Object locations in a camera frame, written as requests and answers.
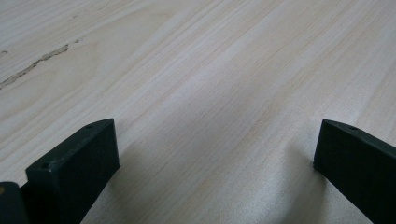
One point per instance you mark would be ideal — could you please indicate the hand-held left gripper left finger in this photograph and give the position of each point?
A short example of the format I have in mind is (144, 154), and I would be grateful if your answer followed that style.
(74, 168)

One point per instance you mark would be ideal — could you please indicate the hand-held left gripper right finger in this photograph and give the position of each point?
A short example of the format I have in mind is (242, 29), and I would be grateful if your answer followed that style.
(361, 168)

